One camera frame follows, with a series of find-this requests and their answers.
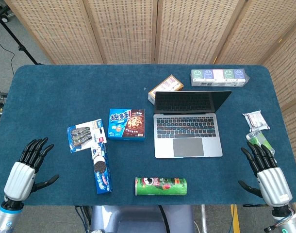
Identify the silver laptop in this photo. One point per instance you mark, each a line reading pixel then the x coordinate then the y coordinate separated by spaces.
pixel 186 128

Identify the blue table mat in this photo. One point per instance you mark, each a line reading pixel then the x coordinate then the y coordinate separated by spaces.
pixel 77 92

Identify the metal table leg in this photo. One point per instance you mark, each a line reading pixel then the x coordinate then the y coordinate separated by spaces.
pixel 204 218

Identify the black tripod stand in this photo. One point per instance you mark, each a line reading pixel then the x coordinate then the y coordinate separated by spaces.
pixel 14 38

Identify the blue Oreo cookie box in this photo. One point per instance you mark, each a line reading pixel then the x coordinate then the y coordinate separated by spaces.
pixel 102 172

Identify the multipack of pocket tissues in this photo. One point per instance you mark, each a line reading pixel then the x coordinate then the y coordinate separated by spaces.
pixel 218 77

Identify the grey-blue robot torso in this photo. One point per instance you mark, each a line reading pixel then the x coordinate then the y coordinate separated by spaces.
pixel 138 219

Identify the black and silver left hand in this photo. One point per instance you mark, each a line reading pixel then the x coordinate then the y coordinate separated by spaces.
pixel 19 179

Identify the black and silver right hand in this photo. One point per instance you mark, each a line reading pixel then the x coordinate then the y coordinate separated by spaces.
pixel 274 184

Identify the blue chocolate cookie box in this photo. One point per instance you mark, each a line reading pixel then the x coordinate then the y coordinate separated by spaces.
pixel 126 123

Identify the brown and white carton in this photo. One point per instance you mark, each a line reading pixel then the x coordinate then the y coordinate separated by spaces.
pixel 168 83

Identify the wicker folding screen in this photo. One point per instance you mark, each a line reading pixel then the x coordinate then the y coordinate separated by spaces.
pixel 128 29

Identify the green Pringles can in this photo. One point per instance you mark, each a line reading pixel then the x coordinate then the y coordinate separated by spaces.
pixel 162 187

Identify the white snack wrapper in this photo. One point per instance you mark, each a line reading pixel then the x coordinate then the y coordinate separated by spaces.
pixel 256 120

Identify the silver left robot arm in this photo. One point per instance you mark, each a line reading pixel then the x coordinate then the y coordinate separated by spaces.
pixel 6 217

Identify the clear bottle with green label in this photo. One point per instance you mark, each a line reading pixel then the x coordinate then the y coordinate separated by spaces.
pixel 258 138

